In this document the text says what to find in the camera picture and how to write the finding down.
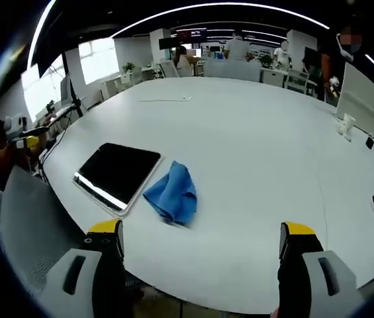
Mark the grey mesh office chair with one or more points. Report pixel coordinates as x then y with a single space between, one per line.
34 225

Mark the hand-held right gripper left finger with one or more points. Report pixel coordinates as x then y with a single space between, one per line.
84 271

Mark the blue cleaning cloth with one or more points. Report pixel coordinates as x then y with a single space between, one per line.
173 195

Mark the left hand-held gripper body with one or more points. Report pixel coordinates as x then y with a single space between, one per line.
14 123

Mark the white desk partition panel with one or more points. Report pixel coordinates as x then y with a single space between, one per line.
362 99

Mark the small white figurine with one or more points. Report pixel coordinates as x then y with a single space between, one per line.
347 126

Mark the black tablet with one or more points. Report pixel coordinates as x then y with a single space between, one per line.
117 175

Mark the wall display screen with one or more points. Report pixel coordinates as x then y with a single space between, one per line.
191 35

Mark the white office chair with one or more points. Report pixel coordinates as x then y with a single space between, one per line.
168 69

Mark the grey partition screen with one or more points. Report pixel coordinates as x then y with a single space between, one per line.
231 70

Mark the black monitor stand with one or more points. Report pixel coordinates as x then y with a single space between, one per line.
74 92

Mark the small black device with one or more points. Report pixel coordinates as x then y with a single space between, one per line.
369 142

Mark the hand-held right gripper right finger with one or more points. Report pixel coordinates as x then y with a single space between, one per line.
319 275

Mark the green potted plant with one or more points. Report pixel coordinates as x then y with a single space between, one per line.
128 67
266 60

